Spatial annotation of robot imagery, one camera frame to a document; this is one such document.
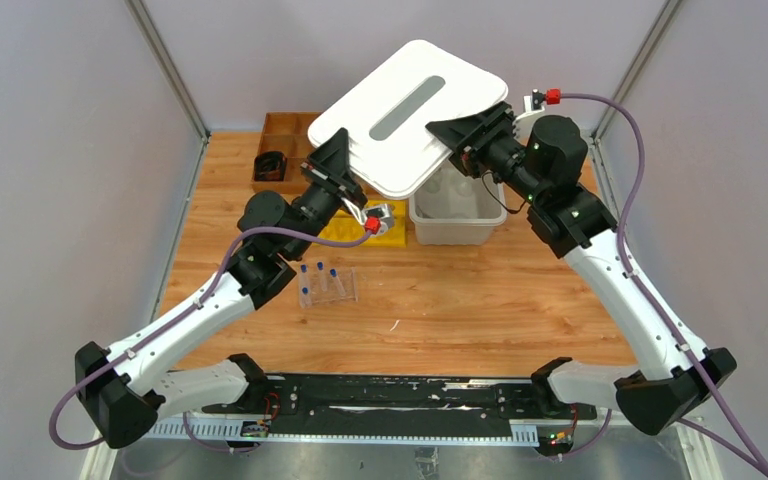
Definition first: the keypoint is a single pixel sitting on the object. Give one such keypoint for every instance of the clear plastic tube rack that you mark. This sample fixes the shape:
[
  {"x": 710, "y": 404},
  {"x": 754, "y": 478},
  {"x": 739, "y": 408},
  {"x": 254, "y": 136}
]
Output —
[{"x": 348, "y": 277}]

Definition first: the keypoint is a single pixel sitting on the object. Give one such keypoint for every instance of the white plastic bin lid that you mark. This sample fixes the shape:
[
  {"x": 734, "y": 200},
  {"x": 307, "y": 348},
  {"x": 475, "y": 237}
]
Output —
[{"x": 386, "y": 115}]

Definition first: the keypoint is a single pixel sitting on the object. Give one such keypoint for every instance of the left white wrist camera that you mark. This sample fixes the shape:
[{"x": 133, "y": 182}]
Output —
[{"x": 375, "y": 219}]

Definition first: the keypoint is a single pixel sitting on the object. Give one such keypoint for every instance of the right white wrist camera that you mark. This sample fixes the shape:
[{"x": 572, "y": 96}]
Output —
[{"x": 534, "y": 108}]

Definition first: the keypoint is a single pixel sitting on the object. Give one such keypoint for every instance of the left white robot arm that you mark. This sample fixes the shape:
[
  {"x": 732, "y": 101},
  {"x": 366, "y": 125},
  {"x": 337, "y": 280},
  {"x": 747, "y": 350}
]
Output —
[{"x": 127, "y": 387}]

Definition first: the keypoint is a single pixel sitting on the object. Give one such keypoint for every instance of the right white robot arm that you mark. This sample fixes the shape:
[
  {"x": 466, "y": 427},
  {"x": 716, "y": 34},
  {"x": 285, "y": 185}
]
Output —
[{"x": 675, "y": 371}]

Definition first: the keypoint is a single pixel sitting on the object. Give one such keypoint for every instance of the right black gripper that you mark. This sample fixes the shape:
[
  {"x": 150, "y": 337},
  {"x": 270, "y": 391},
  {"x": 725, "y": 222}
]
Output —
[{"x": 477, "y": 133}]

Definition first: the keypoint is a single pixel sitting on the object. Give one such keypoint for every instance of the wooden compartment tray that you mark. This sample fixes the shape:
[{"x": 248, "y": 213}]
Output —
[{"x": 286, "y": 132}]

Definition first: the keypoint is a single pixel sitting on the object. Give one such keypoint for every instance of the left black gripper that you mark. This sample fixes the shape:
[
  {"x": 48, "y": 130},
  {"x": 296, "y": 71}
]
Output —
[{"x": 334, "y": 182}]

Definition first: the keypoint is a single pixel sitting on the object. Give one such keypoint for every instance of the yellow test tube rack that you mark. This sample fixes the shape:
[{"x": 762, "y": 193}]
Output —
[{"x": 344, "y": 228}]

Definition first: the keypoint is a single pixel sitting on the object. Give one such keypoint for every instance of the beige plastic bin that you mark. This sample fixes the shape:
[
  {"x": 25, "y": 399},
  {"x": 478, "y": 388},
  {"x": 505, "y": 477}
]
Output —
[{"x": 473, "y": 211}]

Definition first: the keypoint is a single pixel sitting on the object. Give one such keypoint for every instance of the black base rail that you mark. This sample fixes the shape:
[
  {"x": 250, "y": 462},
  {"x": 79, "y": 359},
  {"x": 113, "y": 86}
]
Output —
[{"x": 397, "y": 407}]

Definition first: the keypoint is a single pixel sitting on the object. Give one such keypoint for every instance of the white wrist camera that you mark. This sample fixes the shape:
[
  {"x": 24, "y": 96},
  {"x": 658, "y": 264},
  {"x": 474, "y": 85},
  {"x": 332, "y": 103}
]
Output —
[
  {"x": 534, "y": 108},
  {"x": 375, "y": 219}
]

